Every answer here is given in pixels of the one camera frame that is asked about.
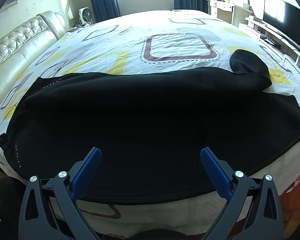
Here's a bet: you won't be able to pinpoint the black pants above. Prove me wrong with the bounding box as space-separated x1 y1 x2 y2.
3 49 300 204

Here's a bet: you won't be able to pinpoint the cream tufted leather headboard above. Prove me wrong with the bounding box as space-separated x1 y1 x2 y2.
0 11 68 104

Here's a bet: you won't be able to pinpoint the white box fan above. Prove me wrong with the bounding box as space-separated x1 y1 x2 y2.
78 7 93 26

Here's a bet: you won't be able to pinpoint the white tv cabinet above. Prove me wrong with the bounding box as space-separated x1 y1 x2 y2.
242 16 300 67

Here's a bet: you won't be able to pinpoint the black flat television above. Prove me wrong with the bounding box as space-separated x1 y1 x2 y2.
263 0 300 48

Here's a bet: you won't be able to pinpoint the patterned white bed sheet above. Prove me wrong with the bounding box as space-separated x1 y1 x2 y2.
0 10 300 238

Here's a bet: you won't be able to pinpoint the white dressing table with mirror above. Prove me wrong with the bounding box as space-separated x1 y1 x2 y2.
207 0 253 27

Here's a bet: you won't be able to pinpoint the framed wall picture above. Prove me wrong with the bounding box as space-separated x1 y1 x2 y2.
0 0 18 12

